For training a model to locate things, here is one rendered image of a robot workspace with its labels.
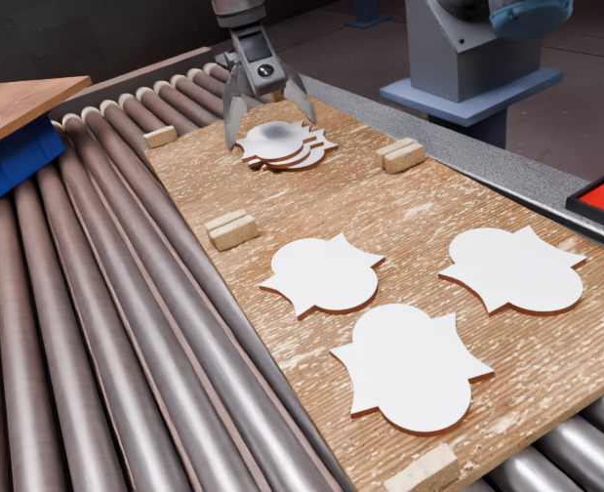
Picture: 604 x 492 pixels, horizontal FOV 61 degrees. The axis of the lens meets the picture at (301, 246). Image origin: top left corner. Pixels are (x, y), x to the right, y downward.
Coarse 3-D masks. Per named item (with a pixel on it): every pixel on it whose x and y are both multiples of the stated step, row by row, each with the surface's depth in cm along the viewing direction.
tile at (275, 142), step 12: (252, 132) 88; (264, 132) 87; (276, 132) 86; (288, 132) 85; (300, 132) 84; (240, 144) 85; (252, 144) 84; (264, 144) 83; (276, 144) 82; (288, 144) 81; (300, 144) 80; (252, 156) 81; (264, 156) 80; (276, 156) 79; (288, 156) 79
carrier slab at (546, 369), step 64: (384, 192) 69; (448, 192) 66; (256, 256) 64; (384, 256) 59; (448, 256) 57; (256, 320) 54; (320, 320) 53; (512, 320) 48; (576, 320) 46; (320, 384) 46; (512, 384) 42; (576, 384) 41; (384, 448) 40; (512, 448) 38
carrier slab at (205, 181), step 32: (320, 128) 90; (352, 128) 88; (160, 160) 93; (192, 160) 90; (224, 160) 87; (352, 160) 78; (192, 192) 80; (224, 192) 78; (256, 192) 76; (288, 192) 75; (320, 192) 73; (192, 224) 73; (256, 224) 70
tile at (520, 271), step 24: (456, 240) 57; (480, 240) 56; (504, 240) 55; (528, 240) 55; (456, 264) 54; (480, 264) 53; (504, 264) 53; (528, 264) 52; (552, 264) 51; (576, 264) 51; (480, 288) 50; (504, 288) 50; (528, 288) 49; (552, 288) 49; (576, 288) 48; (528, 312) 48; (552, 312) 47
